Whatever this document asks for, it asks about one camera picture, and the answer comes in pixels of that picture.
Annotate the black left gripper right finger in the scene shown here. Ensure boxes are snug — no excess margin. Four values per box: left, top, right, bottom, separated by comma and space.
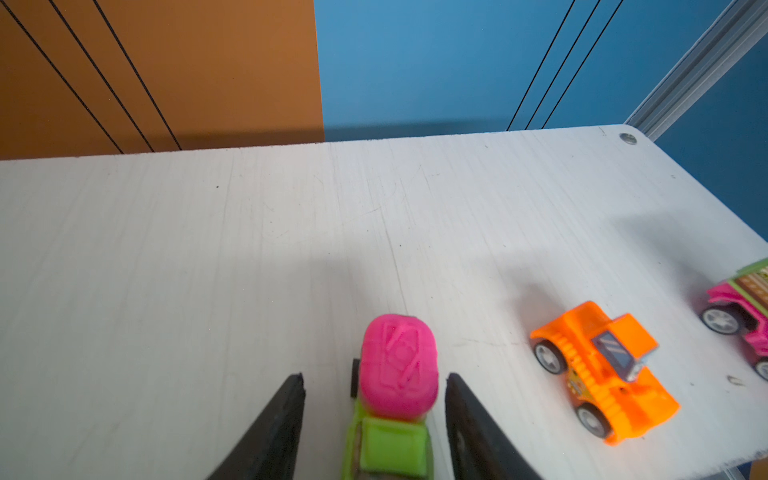
445, 372, 541, 480

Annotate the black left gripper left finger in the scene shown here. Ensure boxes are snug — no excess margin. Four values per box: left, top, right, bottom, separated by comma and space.
208, 373, 306, 479

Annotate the orange toy car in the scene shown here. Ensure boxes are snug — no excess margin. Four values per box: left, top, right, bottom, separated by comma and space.
530, 301, 680, 446

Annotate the white two-tier shelf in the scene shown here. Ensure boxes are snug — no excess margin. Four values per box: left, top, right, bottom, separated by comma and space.
1, 125, 767, 479

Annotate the right aluminium corner post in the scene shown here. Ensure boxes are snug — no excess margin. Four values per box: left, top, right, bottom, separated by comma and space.
625, 0, 767, 141

